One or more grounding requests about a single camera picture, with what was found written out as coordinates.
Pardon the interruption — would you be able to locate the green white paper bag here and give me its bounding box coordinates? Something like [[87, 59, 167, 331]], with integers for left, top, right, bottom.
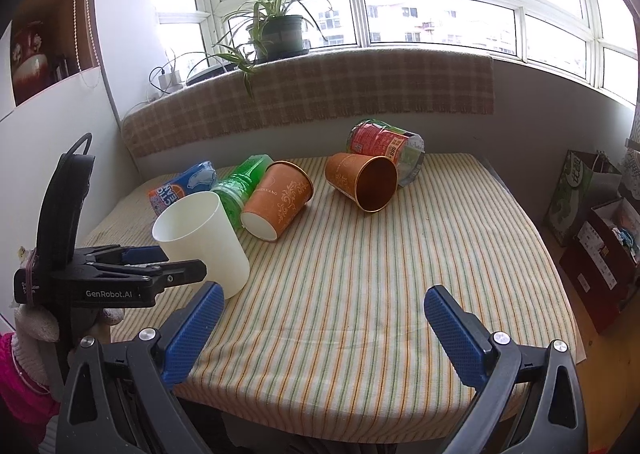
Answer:
[[543, 149, 624, 248]]

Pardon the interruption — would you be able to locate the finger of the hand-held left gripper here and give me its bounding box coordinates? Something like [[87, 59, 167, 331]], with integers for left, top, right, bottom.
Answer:
[[95, 259, 209, 303], [75, 245, 170, 268]]

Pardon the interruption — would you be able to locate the checked beige cloth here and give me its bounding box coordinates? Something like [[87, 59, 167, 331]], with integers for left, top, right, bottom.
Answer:
[[121, 47, 496, 161]]

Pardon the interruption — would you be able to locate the wooden wall shelf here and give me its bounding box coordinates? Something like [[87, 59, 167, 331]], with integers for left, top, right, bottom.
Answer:
[[10, 0, 102, 108]]

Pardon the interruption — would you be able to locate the white charger plug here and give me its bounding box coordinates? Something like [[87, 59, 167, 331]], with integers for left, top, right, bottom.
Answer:
[[158, 68, 184, 91]]

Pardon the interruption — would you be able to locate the white cup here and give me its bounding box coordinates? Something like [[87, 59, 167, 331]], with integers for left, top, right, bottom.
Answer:
[[152, 191, 251, 300]]

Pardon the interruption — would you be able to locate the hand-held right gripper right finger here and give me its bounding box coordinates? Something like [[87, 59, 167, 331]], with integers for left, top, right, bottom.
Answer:
[[423, 285, 589, 454]]

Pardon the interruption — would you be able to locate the potted spider plant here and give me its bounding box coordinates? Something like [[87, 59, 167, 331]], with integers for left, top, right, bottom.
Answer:
[[175, 0, 334, 100]]

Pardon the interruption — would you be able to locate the dark red cardboard box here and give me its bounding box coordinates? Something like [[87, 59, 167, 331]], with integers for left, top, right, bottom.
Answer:
[[558, 197, 640, 335]]

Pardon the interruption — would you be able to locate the striped tablecloth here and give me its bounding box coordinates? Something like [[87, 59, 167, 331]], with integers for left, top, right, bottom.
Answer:
[[80, 153, 587, 443]]

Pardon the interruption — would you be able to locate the red label plastic bottle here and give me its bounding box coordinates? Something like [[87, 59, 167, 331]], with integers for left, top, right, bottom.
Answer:
[[347, 118, 427, 188]]

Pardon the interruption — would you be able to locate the black flat device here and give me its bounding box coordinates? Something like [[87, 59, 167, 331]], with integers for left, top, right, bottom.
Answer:
[[185, 61, 237, 86]]

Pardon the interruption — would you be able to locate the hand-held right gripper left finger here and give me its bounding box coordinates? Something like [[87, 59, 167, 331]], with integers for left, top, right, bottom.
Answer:
[[56, 282, 226, 454]]

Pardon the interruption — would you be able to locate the green plastic bottle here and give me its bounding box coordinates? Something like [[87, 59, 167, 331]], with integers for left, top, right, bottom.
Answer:
[[210, 154, 275, 231]]

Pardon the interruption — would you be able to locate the orange paper cup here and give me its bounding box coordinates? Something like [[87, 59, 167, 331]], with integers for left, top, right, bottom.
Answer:
[[240, 161, 315, 242], [324, 152, 399, 213]]

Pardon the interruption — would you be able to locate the person's left forearm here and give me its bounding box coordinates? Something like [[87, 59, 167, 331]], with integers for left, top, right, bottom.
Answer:
[[0, 331, 62, 437]]

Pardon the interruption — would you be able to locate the person's left hand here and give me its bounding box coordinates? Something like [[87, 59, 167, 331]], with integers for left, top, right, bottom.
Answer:
[[14, 304, 124, 386]]

